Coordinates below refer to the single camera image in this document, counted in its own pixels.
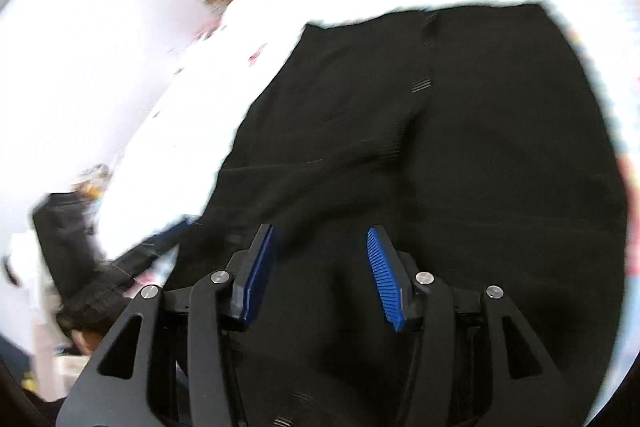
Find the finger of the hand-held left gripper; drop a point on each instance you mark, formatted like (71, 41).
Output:
(155, 249)

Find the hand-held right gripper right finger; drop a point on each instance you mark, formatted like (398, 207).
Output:
(385, 277)

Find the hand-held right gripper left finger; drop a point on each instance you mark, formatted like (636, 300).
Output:
(260, 267)

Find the black fleece jacket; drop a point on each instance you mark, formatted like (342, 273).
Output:
(450, 132)

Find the person's upper body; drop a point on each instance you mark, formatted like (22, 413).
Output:
(22, 297)

